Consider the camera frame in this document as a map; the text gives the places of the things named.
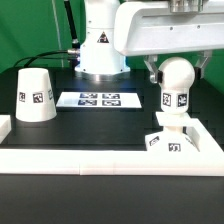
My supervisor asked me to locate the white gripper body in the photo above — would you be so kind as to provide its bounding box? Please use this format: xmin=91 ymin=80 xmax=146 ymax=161
xmin=114 ymin=0 xmax=224 ymax=56

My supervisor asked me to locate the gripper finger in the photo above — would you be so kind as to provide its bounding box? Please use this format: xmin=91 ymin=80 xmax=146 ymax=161
xmin=144 ymin=55 xmax=162 ymax=84
xmin=194 ymin=50 xmax=212 ymax=79

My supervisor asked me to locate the white lamp bulb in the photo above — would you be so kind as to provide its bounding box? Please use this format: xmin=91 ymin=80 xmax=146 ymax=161
xmin=159 ymin=57 xmax=195 ymax=114

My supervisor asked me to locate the white lamp base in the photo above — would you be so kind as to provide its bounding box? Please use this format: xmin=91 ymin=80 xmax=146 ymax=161
xmin=145 ymin=112 xmax=199 ymax=153

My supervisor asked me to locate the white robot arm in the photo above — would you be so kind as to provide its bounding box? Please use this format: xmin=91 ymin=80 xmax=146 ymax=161
xmin=76 ymin=0 xmax=224 ymax=83

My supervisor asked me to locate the white lamp shade cone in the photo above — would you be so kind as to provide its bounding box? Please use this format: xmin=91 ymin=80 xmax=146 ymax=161
xmin=16 ymin=68 xmax=57 ymax=122

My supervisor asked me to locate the white marker sheet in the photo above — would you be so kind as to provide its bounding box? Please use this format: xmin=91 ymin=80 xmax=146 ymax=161
xmin=56 ymin=92 xmax=141 ymax=109

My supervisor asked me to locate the black cable bundle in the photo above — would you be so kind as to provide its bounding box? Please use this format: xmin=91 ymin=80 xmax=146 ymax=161
xmin=13 ymin=0 xmax=83 ymax=69

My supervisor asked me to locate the thin grey cable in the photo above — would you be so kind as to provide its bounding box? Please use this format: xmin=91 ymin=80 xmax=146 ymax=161
xmin=51 ymin=0 xmax=65 ymax=69

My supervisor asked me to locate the white U-shaped frame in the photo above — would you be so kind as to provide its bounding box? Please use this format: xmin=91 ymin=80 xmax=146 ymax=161
xmin=0 ymin=117 xmax=224 ymax=176

